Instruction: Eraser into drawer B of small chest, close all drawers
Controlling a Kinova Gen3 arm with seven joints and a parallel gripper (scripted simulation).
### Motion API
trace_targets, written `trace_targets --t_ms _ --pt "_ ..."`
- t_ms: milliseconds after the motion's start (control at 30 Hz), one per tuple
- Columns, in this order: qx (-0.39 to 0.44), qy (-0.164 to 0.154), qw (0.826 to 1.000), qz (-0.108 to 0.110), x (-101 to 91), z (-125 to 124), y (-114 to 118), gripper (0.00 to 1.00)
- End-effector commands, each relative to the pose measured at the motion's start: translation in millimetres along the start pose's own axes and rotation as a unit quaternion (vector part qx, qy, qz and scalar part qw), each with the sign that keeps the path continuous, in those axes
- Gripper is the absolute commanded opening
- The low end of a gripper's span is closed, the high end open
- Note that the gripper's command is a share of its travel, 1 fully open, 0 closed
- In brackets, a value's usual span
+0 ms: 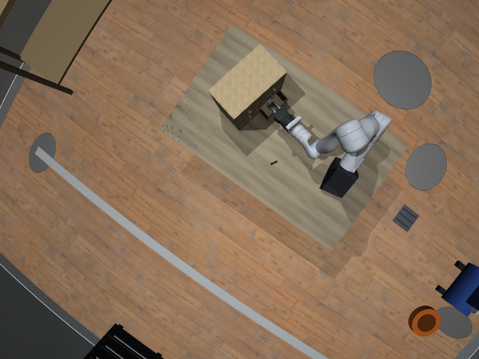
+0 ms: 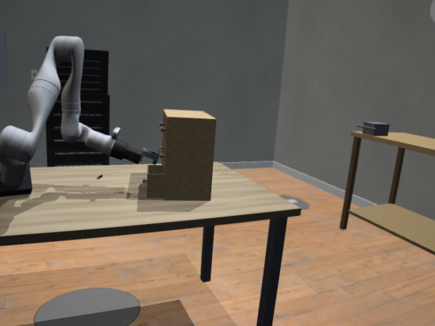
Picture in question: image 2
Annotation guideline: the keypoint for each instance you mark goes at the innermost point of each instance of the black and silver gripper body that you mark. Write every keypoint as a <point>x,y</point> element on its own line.
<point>119,149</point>

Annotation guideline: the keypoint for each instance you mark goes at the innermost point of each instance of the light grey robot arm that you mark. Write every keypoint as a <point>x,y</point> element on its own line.
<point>41,97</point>

